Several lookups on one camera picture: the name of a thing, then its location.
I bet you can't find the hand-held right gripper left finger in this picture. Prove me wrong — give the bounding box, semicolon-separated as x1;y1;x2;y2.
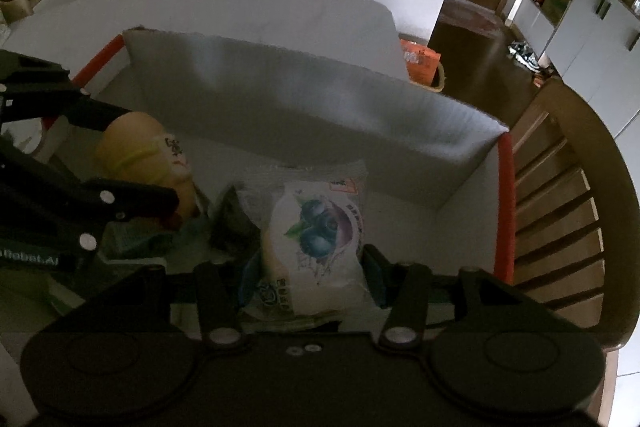
131;260;251;351

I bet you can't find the orange printed packet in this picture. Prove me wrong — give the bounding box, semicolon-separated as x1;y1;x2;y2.
399;34;444;86

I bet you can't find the pair of shoes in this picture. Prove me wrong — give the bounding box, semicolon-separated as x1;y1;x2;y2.
507;39;544;71

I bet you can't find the wooden curved-back chair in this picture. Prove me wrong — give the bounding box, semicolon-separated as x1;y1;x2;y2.
507;77;640;354

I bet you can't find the orange plush toy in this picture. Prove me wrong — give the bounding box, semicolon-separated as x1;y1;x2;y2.
95;111;201;228

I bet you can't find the tall white cabinet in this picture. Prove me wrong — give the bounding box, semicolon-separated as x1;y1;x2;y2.
515;0;640;135

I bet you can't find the clear blueberry bread packet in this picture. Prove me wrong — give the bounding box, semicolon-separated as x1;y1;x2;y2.
234;159;381;323

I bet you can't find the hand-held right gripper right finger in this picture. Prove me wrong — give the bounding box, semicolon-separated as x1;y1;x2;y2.
361;244;507;353

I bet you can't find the red cardboard box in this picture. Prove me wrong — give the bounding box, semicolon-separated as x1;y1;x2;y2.
42;27;517;333

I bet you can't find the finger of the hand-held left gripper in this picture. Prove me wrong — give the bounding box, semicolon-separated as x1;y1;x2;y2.
0;51;133;131
0;142;182;277

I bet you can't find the black packet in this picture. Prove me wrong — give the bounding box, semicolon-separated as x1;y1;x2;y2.
209;186;263;258

